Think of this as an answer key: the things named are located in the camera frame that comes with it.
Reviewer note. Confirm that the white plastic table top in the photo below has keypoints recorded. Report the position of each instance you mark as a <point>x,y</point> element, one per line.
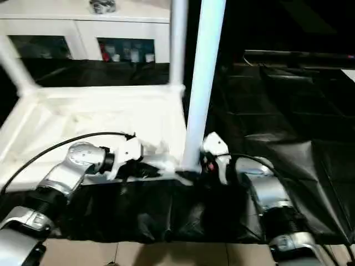
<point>83,110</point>

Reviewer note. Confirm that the black work mat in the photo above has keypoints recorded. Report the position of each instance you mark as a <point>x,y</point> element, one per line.
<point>166,210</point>

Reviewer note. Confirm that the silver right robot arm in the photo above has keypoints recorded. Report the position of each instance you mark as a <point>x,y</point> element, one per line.
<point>266,188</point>

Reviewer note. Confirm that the long black metal bar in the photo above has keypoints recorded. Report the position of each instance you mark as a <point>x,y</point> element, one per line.
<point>299,54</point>

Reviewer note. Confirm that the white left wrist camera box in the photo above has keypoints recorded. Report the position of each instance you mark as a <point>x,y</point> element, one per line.
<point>127,149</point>

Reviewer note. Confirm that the white flat sheet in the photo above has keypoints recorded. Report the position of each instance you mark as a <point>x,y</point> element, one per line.
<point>350,74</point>

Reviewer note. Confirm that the white cabinet with glass doors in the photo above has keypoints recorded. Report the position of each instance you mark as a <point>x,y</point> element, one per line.
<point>55,25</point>

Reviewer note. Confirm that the red bottle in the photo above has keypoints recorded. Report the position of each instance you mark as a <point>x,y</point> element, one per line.
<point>106,52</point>

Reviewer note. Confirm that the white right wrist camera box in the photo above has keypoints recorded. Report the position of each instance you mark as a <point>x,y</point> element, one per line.
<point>215,144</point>

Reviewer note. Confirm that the dark robot body part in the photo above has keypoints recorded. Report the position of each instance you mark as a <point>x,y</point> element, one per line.
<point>112,263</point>

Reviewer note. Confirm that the white jar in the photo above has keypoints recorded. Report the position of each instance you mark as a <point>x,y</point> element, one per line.
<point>149,57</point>
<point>134,55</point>
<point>116,57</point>

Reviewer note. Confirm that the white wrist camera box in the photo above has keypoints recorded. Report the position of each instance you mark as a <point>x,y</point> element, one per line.
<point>127,149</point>
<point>215,144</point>

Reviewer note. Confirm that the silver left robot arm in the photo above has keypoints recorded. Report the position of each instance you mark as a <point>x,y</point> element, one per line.
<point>77,158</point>

